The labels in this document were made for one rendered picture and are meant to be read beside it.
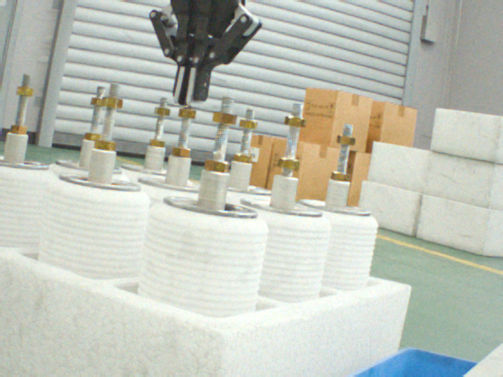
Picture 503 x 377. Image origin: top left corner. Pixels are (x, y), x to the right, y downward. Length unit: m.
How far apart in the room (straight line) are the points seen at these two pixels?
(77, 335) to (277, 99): 5.94
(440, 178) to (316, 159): 1.13
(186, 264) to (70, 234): 0.12
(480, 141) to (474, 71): 4.29
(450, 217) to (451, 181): 0.15
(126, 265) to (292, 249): 0.14
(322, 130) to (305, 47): 2.27
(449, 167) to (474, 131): 0.20
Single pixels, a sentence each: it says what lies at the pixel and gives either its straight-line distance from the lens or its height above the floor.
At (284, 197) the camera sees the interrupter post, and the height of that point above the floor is 0.26.
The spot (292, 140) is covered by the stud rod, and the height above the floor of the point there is 0.31.
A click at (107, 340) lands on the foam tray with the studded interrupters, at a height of 0.14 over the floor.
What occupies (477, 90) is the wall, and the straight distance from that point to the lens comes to 7.47.
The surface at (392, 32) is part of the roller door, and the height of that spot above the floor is 1.36.
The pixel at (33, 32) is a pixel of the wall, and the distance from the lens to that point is 5.84.
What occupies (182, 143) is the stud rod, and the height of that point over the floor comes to 0.29.
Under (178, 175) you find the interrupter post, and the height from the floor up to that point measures 0.26.
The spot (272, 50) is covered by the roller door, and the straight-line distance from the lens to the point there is 6.53.
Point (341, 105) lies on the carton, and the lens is 4.45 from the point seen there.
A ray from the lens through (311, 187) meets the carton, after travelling 4.39.
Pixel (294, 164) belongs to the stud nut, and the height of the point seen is 0.29.
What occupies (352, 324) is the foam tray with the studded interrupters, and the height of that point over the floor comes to 0.16.
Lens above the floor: 0.32
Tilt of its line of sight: 4 degrees down
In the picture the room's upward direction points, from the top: 9 degrees clockwise
